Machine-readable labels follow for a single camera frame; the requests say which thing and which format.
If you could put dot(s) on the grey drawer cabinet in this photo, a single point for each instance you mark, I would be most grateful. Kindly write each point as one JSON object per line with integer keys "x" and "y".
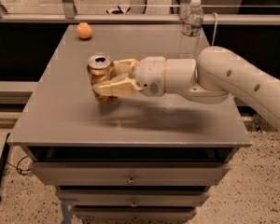
{"x": 62, "y": 121}

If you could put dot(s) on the metal railing frame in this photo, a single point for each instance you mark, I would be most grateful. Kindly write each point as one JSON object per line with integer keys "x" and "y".
{"x": 265, "y": 12}

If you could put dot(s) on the middle grey drawer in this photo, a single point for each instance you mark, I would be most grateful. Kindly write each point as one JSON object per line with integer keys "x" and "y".
{"x": 132, "y": 197}

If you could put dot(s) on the orange fruit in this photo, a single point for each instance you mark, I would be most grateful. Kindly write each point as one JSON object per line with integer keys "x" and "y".
{"x": 84, "y": 31}

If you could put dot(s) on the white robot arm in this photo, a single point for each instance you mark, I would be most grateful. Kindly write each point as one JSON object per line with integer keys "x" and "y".
{"x": 216, "y": 73}

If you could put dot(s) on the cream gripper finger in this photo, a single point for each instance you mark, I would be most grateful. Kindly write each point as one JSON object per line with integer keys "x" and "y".
{"x": 120, "y": 86}
{"x": 125, "y": 66}

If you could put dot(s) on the clear plastic water bottle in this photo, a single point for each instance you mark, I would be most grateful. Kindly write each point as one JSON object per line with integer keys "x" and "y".
{"x": 192, "y": 25}

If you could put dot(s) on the grey drawer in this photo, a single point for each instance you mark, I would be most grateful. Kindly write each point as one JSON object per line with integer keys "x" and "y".
{"x": 132, "y": 197}
{"x": 129, "y": 174}
{"x": 133, "y": 214}

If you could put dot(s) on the bottom grey drawer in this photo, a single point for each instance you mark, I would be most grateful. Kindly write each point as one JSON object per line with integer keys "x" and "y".
{"x": 133, "y": 214}

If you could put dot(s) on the orange soda can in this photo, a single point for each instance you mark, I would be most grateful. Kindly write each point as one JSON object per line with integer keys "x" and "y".
{"x": 101, "y": 68}

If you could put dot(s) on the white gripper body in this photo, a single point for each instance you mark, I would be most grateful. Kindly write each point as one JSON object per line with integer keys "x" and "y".
{"x": 150, "y": 75}

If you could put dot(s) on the top grey drawer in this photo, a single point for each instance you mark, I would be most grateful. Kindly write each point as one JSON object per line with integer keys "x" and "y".
{"x": 129, "y": 174}

